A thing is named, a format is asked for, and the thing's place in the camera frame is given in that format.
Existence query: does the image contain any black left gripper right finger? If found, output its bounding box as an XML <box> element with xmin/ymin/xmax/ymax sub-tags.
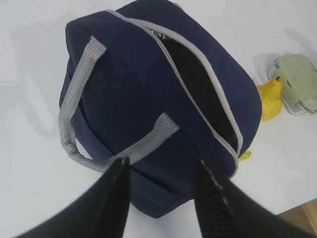
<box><xmin>194</xmin><ymin>159</ymin><xmax>313</xmax><ymax>238</ymax></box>

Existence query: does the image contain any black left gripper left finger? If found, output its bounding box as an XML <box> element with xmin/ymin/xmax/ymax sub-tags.
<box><xmin>21</xmin><ymin>158</ymin><xmax>130</xmax><ymax>238</ymax></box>

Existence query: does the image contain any yellow banana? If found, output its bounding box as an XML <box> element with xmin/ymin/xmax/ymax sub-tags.
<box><xmin>239</xmin><ymin>151</ymin><xmax>252</xmax><ymax>162</ymax></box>

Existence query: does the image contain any yellow pear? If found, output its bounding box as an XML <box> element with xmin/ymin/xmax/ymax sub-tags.
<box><xmin>257</xmin><ymin>78</ymin><xmax>282</xmax><ymax>120</ymax></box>

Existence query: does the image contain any navy blue lunch bag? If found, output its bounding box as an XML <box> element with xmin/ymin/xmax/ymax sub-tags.
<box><xmin>58</xmin><ymin>0</ymin><xmax>262</xmax><ymax>218</ymax></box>

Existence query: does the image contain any glass container with green lid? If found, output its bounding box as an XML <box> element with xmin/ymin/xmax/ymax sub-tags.
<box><xmin>269</xmin><ymin>54</ymin><xmax>317</xmax><ymax>116</ymax></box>

